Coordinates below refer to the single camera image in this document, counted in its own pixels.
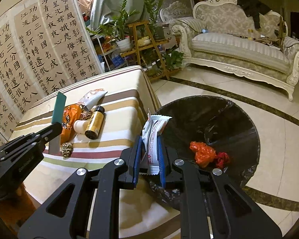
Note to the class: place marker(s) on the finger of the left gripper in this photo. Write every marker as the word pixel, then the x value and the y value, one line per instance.
pixel 52 131

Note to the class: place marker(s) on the grey green curtain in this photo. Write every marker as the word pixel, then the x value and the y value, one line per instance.
pixel 103 11

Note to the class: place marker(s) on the calligraphy wall scroll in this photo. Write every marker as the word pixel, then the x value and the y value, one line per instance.
pixel 44 47

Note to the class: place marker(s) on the wooden plant stand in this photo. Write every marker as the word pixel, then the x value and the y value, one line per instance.
pixel 136 49

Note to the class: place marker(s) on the potted plant white pot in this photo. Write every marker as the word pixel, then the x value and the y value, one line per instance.
pixel 116 28

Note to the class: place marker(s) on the black jacket on sofa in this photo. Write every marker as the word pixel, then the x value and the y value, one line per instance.
pixel 254 8

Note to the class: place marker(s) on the tall green plant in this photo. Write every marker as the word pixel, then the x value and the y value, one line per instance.
pixel 153 8

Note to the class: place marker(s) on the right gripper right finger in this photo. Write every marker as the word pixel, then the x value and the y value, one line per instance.
pixel 211 204

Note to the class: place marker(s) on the white metal shelf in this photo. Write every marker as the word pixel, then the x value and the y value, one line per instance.
pixel 108 53

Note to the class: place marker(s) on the small white yogurt bottle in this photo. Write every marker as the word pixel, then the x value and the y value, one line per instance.
pixel 80 126

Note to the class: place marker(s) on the ornate white sofa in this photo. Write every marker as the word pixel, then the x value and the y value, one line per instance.
pixel 205 40

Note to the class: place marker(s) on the white snack wrapper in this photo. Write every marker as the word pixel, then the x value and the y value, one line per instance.
pixel 153 128

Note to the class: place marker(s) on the red plastic bag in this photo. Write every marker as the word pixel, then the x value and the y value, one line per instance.
pixel 204 154

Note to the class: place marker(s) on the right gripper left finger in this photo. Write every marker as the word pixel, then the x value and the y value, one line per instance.
pixel 86 205

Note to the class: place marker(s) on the orange plastic bag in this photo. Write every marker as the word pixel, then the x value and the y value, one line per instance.
pixel 70 116

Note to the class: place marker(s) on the gold black bottle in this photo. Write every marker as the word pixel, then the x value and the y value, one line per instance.
pixel 95 123

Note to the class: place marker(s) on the small leafy floor plant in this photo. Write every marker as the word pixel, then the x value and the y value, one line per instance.
pixel 173 60

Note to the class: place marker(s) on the black lined trash bin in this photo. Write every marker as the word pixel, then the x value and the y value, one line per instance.
pixel 221 124

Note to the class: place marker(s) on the dark red cloth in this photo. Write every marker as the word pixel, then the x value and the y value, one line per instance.
pixel 222 160

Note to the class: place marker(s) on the striped tablecloth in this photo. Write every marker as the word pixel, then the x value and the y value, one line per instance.
pixel 129 98

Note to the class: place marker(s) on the teal white tube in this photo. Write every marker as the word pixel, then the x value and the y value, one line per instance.
pixel 54 144

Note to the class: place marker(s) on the clutter on sofa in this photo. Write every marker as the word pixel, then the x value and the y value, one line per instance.
pixel 273 42

